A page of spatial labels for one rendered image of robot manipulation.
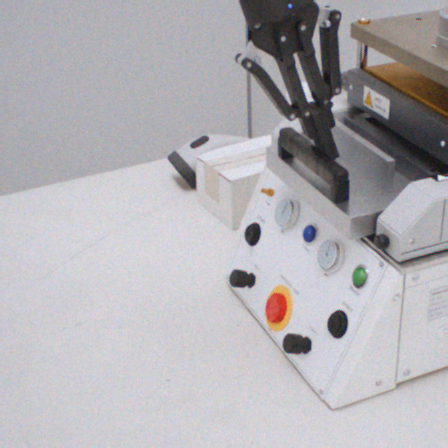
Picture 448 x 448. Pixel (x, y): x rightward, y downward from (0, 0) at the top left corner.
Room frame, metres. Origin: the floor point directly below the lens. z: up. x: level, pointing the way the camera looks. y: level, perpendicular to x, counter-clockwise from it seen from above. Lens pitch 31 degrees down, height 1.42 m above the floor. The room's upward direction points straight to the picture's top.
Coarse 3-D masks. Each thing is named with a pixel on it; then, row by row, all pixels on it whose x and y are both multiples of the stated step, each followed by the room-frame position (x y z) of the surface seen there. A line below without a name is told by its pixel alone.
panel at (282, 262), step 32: (288, 192) 1.02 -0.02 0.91; (256, 224) 1.04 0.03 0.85; (320, 224) 0.93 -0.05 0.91; (256, 256) 1.01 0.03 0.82; (288, 256) 0.95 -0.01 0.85; (352, 256) 0.86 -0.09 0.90; (256, 288) 0.97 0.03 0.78; (288, 288) 0.92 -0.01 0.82; (320, 288) 0.88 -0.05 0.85; (352, 288) 0.83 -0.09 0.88; (288, 320) 0.89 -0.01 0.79; (320, 320) 0.85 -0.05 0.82; (352, 320) 0.81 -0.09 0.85; (320, 352) 0.82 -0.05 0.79; (320, 384) 0.79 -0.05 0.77
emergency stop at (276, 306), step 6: (276, 294) 0.92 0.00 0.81; (282, 294) 0.92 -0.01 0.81; (270, 300) 0.92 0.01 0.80; (276, 300) 0.91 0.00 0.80; (282, 300) 0.91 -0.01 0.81; (270, 306) 0.92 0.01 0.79; (276, 306) 0.91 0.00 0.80; (282, 306) 0.90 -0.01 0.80; (270, 312) 0.91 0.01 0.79; (276, 312) 0.90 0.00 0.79; (282, 312) 0.90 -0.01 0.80; (270, 318) 0.91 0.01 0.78; (276, 318) 0.90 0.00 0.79; (282, 318) 0.90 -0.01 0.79
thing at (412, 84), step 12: (372, 72) 1.07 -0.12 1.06; (384, 72) 1.06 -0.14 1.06; (396, 72) 1.06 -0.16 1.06; (408, 72) 1.06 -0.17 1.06; (396, 84) 1.02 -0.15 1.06; (408, 84) 1.02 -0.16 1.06; (420, 84) 1.02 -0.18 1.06; (432, 84) 1.02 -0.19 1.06; (408, 96) 0.99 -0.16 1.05; (420, 96) 0.98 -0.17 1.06; (432, 96) 0.98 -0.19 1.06; (444, 96) 0.98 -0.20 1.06; (432, 108) 0.95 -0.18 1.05; (444, 108) 0.94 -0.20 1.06
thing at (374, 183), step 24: (336, 120) 1.02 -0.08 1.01; (336, 144) 1.00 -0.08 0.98; (360, 144) 0.95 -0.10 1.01; (288, 168) 0.97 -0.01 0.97; (360, 168) 0.95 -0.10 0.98; (384, 168) 0.90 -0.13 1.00; (312, 192) 0.91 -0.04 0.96; (360, 192) 0.90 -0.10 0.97; (384, 192) 0.90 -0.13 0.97; (336, 216) 0.86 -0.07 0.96; (360, 216) 0.84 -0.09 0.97
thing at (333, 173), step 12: (288, 132) 0.98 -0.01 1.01; (288, 144) 0.97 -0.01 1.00; (300, 144) 0.95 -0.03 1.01; (312, 144) 0.95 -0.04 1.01; (288, 156) 0.99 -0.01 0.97; (300, 156) 0.94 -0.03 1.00; (312, 156) 0.92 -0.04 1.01; (324, 156) 0.91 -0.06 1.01; (312, 168) 0.91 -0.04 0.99; (324, 168) 0.89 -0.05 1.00; (336, 168) 0.88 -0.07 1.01; (324, 180) 0.89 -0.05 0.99; (336, 180) 0.87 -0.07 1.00; (348, 180) 0.87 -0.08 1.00; (336, 192) 0.87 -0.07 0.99; (348, 192) 0.87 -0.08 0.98
